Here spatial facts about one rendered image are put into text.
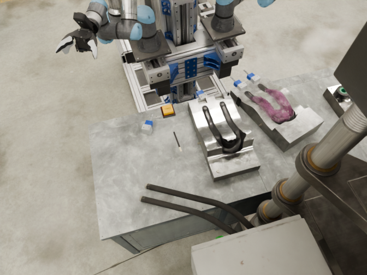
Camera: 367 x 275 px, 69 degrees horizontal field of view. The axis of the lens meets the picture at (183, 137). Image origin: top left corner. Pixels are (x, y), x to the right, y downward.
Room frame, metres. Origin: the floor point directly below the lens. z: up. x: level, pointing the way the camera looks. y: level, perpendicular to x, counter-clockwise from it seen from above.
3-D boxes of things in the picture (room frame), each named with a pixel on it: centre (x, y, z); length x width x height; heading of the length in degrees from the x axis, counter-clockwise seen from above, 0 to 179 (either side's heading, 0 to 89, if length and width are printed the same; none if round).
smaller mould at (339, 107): (0.98, -1.00, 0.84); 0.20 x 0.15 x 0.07; 13
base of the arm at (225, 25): (1.49, -0.29, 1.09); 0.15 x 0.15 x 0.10
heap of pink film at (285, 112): (0.94, -0.54, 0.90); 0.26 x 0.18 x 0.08; 30
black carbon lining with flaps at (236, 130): (0.80, -0.23, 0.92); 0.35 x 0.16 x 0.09; 13
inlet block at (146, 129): (0.90, 0.20, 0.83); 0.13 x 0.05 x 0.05; 164
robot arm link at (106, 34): (1.10, 0.34, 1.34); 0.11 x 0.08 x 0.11; 81
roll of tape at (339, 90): (1.00, -0.97, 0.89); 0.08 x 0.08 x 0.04
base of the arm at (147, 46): (1.34, 0.18, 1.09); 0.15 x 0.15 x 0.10
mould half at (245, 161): (0.78, -0.22, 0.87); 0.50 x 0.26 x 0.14; 13
